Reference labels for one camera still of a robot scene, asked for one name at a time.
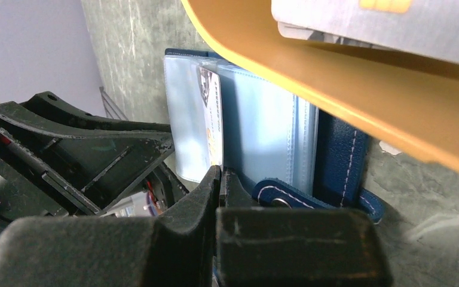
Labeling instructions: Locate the orange oval tray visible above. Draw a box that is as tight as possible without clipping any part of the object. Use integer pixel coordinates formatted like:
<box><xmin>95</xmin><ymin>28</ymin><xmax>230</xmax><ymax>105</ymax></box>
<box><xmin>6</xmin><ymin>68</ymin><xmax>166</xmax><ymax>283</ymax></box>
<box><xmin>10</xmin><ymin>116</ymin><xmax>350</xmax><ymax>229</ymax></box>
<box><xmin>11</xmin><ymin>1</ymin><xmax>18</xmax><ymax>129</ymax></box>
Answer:
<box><xmin>183</xmin><ymin>1</ymin><xmax>459</xmax><ymax>172</ymax></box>

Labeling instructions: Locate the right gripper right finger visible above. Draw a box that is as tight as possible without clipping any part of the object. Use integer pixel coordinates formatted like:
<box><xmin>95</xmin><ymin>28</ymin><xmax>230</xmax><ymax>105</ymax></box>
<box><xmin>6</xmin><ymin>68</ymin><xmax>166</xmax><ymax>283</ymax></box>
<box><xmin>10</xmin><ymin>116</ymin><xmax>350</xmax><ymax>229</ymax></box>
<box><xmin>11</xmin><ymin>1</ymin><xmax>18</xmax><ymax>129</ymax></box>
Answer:
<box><xmin>216</xmin><ymin>169</ymin><xmax>393</xmax><ymax>286</ymax></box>

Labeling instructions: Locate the stack of grey VIP cards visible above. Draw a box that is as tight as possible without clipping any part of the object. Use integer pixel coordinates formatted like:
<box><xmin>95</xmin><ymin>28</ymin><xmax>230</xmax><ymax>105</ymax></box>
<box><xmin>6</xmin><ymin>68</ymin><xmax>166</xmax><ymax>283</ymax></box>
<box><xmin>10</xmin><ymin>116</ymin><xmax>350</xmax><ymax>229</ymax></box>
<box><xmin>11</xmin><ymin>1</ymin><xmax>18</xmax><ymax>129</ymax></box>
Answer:
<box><xmin>271</xmin><ymin>0</ymin><xmax>459</xmax><ymax>64</ymax></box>

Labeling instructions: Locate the blue leather card holder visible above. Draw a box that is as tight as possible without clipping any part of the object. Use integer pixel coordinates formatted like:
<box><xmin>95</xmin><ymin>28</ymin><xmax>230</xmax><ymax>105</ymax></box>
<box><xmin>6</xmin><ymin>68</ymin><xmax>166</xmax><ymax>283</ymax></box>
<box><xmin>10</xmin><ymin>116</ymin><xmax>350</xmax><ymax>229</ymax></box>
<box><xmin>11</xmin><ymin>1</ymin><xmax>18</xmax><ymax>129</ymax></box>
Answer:
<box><xmin>163</xmin><ymin>48</ymin><xmax>384</xmax><ymax>222</ymax></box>

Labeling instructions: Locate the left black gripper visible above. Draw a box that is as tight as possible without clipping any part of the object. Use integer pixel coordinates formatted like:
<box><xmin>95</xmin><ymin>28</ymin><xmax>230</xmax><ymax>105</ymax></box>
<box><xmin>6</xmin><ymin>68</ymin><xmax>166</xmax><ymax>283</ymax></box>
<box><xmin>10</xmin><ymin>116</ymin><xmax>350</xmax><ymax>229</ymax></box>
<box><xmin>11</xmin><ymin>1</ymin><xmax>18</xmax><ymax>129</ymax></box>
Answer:
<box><xmin>0</xmin><ymin>91</ymin><xmax>188</xmax><ymax>229</ymax></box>

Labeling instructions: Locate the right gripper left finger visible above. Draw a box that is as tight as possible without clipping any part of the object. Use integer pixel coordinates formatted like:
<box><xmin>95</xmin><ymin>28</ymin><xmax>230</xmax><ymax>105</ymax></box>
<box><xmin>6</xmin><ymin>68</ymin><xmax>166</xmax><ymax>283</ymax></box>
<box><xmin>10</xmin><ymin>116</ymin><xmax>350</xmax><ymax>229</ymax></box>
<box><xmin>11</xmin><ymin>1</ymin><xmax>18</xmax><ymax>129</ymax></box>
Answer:
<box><xmin>0</xmin><ymin>166</ymin><xmax>221</xmax><ymax>286</ymax></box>

